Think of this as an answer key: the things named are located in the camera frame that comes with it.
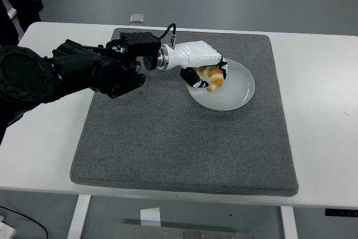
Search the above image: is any grey felt mat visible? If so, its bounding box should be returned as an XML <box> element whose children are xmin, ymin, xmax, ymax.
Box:
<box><xmin>69</xmin><ymin>27</ymin><xmax>299</xmax><ymax>196</ymax></box>

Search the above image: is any white round plate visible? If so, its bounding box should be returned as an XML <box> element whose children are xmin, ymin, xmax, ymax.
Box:
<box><xmin>186</xmin><ymin>57</ymin><xmax>256</xmax><ymax>112</ymax></box>

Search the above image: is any silver floor socket box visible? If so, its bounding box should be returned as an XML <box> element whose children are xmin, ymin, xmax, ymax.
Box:
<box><xmin>129</xmin><ymin>13</ymin><xmax>145</xmax><ymax>24</ymax></box>

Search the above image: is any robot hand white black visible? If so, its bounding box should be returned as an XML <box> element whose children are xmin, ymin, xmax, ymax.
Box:
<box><xmin>167</xmin><ymin>40</ymin><xmax>229</xmax><ymax>90</ymax></box>

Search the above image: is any black table control panel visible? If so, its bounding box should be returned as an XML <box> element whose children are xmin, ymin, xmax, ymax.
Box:
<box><xmin>324</xmin><ymin>208</ymin><xmax>358</xmax><ymax>217</ymax></box>

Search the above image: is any grey metal plate with screws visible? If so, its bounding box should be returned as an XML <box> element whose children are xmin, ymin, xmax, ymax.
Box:
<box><xmin>113</xmin><ymin>223</ymin><xmax>255</xmax><ymax>239</ymax></box>

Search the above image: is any white table leg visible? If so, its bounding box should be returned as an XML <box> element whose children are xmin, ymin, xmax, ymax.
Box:
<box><xmin>280</xmin><ymin>207</ymin><xmax>299</xmax><ymax>239</ymax></box>
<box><xmin>67</xmin><ymin>195</ymin><xmax>92</xmax><ymax>239</ymax></box>

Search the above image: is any croissant bread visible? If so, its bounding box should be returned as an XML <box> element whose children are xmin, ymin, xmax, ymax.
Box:
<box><xmin>184</xmin><ymin>65</ymin><xmax>224</xmax><ymax>92</ymax></box>

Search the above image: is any white power strip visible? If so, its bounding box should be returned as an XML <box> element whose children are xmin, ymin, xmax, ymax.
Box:
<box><xmin>0</xmin><ymin>215</ymin><xmax>17</xmax><ymax>239</ymax></box>

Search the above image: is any black floor cable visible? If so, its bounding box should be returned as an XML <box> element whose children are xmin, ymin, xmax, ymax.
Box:
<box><xmin>0</xmin><ymin>205</ymin><xmax>50</xmax><ymax>239</ymax></box>

